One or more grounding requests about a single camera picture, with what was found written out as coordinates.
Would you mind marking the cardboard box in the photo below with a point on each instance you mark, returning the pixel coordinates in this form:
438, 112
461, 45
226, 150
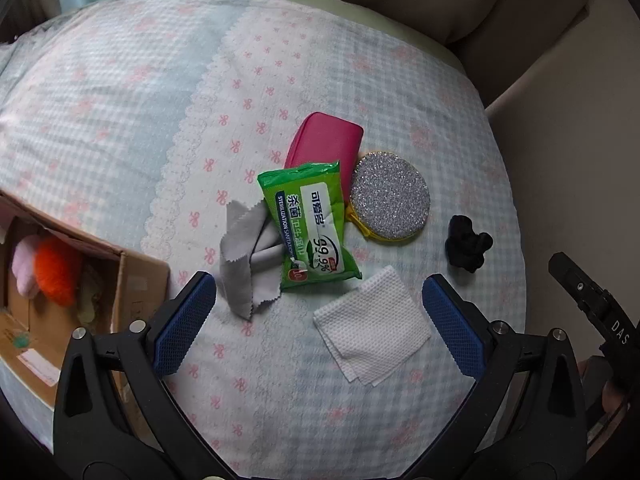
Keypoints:
60, 320

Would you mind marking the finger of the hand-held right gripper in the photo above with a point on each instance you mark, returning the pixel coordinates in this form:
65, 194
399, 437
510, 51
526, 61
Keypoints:
585, 290

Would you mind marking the green wet wipes packet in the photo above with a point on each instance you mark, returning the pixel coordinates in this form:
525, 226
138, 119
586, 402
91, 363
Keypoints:
310, 225

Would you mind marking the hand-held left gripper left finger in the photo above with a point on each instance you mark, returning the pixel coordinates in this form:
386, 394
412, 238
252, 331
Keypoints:
182, 322

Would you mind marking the grey microfibre cloth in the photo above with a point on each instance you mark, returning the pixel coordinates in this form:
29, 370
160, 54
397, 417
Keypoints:
247, 260

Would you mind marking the black hair scrunchie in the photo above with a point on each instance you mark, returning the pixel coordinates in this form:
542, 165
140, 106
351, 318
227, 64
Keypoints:
467, 245

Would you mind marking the pink pouch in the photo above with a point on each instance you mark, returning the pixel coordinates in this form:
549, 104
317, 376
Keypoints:
325, 142

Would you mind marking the pink plush toy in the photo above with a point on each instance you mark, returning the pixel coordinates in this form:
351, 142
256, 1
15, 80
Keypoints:
25, 267

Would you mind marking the white textured tissue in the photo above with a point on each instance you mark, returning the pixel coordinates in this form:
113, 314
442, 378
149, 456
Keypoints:
372, 330

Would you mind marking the orange fluffy pompom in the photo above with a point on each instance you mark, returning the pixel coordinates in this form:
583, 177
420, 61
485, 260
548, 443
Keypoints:
57, 270

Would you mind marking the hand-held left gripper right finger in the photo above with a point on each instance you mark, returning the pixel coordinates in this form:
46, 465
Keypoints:
452, 322

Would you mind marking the checked bow-print bedsheet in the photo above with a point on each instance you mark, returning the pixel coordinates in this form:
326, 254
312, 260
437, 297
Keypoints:
150, 135

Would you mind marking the pale green soft toy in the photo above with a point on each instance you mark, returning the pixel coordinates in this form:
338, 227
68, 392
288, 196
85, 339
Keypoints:
90, 295

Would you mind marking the person's right hand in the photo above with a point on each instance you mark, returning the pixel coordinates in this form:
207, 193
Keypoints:
612, 395

